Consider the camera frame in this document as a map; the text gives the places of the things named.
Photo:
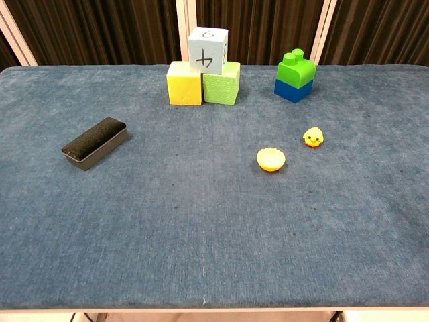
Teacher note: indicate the dark pleated curtain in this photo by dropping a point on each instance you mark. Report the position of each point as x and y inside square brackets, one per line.
[100, 30]

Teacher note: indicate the green toy building brick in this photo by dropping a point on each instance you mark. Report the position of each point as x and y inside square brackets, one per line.
[295, 72]

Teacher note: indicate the green foam cube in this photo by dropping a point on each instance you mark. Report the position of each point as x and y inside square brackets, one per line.
[221, 88]

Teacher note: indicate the yellow toy chick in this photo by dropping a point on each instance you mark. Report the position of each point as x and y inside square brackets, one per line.
[313, 137]

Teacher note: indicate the yellow foam cube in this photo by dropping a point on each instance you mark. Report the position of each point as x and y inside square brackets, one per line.
[183, 88]

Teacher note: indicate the light blue numbered foam cube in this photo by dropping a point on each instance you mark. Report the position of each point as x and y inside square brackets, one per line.
[207, 50]

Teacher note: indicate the white frame post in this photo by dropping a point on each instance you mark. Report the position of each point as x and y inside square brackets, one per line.
[16, 35]
[324, 28]
[186, 20]

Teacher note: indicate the blue toy building brick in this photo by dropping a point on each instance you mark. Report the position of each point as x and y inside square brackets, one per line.
[292, 90]

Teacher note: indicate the black whiteboard eraser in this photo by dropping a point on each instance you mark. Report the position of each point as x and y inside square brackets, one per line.
[94, 142]

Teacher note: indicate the yellow scalloped toy cup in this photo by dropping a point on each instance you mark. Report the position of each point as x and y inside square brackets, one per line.
[271, 160]

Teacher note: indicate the blue fabric table cloth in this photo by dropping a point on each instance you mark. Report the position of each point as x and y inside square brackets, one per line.
[187, 214]

